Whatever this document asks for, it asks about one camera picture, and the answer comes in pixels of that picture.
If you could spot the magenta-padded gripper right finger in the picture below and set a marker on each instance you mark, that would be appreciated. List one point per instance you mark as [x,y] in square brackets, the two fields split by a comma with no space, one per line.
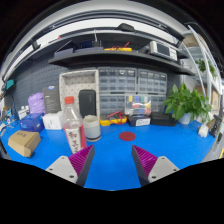
[150,166]

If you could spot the purple plastic bag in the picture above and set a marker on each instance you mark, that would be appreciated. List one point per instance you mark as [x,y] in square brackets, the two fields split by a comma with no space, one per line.
[36,103]

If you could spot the white shelf rack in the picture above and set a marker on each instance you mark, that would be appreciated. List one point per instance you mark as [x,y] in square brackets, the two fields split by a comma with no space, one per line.
[208,76]

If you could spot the white pegboard tray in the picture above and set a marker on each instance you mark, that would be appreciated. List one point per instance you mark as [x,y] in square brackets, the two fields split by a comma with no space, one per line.
[71,85]

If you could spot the small white object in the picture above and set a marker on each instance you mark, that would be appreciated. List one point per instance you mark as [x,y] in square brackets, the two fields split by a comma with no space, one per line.
[203,130]

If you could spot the green potted plant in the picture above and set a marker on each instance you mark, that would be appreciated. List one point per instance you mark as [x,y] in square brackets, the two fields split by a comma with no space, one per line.
[185,101]

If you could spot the small white box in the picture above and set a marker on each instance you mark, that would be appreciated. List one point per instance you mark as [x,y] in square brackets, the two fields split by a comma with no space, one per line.
[23,113]

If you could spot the clear organizer box colourful parts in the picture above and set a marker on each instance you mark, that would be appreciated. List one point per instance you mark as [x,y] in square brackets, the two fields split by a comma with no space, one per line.
[138,105]

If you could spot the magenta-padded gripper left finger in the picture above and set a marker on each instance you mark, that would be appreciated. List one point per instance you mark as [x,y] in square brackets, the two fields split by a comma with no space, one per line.
[74,166]

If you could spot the clear red-capped drink bottle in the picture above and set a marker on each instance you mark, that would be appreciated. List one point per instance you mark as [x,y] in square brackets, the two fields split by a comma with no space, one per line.
[73,130]

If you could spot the yellow multimeter with red leads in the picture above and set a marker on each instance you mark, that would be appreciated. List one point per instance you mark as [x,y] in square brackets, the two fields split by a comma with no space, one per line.
[115,119]

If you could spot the white grey cup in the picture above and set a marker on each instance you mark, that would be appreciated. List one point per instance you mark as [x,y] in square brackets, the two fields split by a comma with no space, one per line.
[92,128]

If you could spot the flat round red coaster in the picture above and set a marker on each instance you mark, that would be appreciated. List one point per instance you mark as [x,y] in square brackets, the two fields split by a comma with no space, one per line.
[127,136]

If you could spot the blue box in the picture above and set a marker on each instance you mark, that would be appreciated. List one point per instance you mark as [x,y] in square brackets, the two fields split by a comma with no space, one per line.
[31,122]

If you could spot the dark grey standing box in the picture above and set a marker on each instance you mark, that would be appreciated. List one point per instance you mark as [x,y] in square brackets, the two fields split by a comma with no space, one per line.
[51,99]

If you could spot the black box with white label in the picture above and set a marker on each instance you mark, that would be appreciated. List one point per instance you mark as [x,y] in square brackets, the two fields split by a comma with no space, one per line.
[140,121]

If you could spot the black zip case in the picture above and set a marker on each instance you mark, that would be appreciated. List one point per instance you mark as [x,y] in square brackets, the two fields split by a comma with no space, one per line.
[163,119]

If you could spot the teal tool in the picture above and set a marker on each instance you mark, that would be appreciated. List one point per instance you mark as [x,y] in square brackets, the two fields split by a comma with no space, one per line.
[10,84]

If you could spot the brown cardboard box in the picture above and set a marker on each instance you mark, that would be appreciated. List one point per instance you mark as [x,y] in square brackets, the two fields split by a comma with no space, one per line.
[23,142]

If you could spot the wide grey drawer cabinet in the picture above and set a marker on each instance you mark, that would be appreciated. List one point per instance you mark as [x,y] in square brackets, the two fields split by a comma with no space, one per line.
[117,80]

